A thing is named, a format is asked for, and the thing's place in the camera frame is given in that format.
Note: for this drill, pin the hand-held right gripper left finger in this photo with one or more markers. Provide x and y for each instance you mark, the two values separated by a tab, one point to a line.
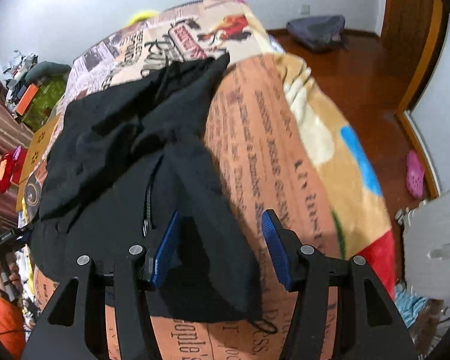
165	249

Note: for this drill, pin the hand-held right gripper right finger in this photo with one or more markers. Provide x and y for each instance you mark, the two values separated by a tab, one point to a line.
275	251

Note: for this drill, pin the black zip hoodie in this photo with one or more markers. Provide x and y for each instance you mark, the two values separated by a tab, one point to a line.
116	138

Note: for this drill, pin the person's left hand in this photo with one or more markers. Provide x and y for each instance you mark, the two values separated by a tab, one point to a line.
2	275

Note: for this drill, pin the red plush toy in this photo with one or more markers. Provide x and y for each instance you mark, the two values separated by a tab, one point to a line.
7	168

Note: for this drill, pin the striped curtain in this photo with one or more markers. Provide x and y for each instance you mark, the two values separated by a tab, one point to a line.
0	138

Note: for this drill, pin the wooden lap desk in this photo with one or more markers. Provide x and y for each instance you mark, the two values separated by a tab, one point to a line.
41	138

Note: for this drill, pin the printed blanket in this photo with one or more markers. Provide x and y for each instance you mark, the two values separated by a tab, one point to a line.
266	138

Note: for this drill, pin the light blue striped cloth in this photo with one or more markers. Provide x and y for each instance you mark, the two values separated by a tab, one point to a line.
408	303

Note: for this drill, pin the orange box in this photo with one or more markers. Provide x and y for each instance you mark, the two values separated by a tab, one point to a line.
27	99

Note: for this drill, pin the white plastic object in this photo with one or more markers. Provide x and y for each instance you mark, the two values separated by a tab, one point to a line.
431	232

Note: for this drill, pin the pink clog shoe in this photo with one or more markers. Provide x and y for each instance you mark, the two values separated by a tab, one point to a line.
415	174

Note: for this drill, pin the grey pillow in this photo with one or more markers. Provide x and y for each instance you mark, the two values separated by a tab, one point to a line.
47	70

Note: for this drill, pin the grey backpack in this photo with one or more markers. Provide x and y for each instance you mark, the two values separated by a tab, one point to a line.
315	32

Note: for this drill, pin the yellow foam tube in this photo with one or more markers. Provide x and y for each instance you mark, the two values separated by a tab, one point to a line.
142	17

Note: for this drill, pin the wooden door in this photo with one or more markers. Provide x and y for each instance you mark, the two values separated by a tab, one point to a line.
408	26

